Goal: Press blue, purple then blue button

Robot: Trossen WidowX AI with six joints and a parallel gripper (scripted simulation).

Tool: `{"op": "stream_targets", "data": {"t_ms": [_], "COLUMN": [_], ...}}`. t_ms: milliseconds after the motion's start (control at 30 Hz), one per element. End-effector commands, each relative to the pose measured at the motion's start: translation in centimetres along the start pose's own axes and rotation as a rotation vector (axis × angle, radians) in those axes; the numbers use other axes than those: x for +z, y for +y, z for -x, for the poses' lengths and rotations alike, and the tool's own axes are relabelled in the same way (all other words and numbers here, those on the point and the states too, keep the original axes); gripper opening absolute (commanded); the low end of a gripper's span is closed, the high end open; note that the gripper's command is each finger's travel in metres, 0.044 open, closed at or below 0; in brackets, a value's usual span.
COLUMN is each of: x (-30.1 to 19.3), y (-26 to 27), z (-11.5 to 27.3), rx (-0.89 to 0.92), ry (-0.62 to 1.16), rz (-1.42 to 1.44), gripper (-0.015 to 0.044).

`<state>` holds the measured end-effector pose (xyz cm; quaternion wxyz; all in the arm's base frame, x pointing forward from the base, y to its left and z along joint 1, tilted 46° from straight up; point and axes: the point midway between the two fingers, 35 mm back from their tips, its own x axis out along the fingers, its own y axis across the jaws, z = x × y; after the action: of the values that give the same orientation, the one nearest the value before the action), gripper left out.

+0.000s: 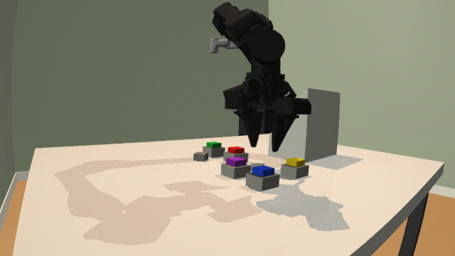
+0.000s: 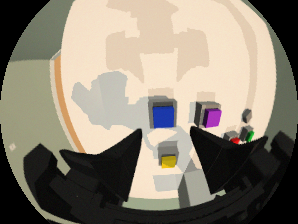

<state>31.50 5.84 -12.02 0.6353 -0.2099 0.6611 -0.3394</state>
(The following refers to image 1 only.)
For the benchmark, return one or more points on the red button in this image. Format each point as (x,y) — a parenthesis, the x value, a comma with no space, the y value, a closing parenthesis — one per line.
(235,152)

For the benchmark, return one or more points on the purple button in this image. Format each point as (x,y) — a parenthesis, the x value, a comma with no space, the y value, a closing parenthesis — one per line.
(235,168)

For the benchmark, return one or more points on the blue button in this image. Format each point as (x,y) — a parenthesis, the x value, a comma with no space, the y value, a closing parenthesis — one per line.
(262,178)

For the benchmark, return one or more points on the yellow button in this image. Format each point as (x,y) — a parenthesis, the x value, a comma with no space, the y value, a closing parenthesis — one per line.
(295,168)

